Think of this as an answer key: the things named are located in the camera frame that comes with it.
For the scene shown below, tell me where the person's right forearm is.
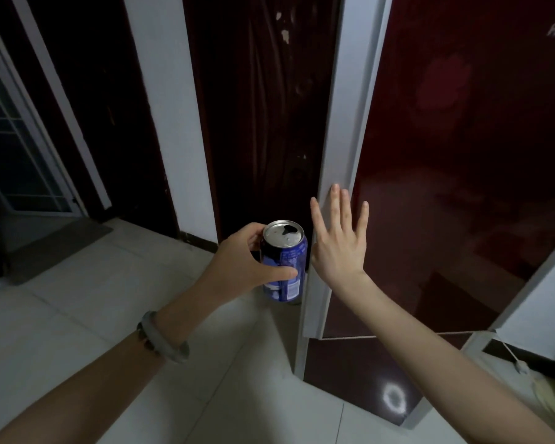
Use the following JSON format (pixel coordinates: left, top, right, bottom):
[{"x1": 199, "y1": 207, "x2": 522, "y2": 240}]
[{"x1": 334, "y1": 272, "x2": 555, "y2": 444}]

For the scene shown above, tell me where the person's right hand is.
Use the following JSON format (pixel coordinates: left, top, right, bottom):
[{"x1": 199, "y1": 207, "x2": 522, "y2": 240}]
[{"x1": 310, "y1": 184, "x2": 370, "y2": 297}]

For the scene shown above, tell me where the dark red refrigerator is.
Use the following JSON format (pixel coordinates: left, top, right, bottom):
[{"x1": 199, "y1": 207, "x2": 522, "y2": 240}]
[{"x1": 293, "y1": 231, "x2": 555, "y2": 430}]

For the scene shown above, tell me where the dark brown chipped wooden door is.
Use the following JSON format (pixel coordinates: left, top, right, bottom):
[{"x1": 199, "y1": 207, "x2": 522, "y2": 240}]
[{"x1": 182, "y1": 0, "x2": 344, "y2": 273}]

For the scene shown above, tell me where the person's left hand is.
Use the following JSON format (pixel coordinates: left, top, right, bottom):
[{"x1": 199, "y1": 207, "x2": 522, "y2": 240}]
[{"x1": 210, "y1": 222, "x2": 299, "y2": 305}]

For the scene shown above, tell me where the glass door with metal frame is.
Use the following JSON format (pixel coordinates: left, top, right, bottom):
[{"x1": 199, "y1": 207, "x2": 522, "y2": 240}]
[{"x1": 0, "y1": 4, "x2": 89, "y2": 219}]

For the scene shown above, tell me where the grey door mat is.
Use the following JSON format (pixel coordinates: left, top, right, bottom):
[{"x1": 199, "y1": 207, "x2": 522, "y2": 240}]
[{"x1": 4, "y1": 219, "x2": 114, "y2": 286}]

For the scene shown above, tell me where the white cable with switch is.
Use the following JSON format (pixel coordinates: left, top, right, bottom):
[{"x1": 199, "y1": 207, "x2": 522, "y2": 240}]
[{"x1": 494, "y1": 339, "x2": 555, "y2": 414}]

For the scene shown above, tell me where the grey-green bangle bracelet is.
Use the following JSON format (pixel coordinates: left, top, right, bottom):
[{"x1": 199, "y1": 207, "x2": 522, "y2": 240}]
[{"x1": 136, "y1": 311, "x2": 190, "y2": 365}]

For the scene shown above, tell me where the blue drink can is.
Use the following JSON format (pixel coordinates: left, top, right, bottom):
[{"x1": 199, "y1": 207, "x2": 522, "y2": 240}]
[{"x1": 259, "y1": 220, "x2": 309, "y2": 305}]

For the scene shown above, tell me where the person's left forearm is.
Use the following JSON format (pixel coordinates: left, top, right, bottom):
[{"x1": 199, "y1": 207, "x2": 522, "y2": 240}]
[{"x1": 0, "y1": 278, "x2": 227, "y2": 444}]

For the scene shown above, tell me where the dark red refrigerator door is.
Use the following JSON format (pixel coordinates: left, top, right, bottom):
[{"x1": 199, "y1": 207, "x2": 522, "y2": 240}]
[{"x1": 301, "y1": 0, "x2": 555, "y2": 341}]

